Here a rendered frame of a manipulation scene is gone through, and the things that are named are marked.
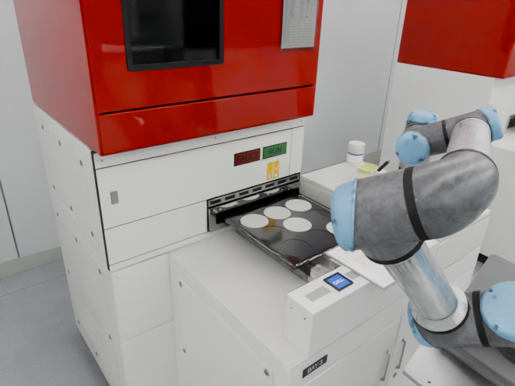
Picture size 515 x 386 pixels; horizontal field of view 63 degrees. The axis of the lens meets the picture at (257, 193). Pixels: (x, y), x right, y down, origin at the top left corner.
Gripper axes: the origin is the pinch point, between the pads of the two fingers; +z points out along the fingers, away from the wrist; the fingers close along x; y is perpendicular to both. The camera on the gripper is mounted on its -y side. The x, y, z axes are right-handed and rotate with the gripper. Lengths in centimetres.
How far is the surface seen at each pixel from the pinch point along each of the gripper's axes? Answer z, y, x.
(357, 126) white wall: 58, 246, 207
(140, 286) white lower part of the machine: 30, -54, 58
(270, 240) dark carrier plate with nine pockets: 12.4, -17.2, 33.8
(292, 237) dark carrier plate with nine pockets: 12.3, -10.5, 30.6
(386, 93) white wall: 29, 286, 206
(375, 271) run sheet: 6.0, -11.2, -2.9
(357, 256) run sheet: 6.0, -9.7, 4.6
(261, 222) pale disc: 12.3, -12.3, 44.7
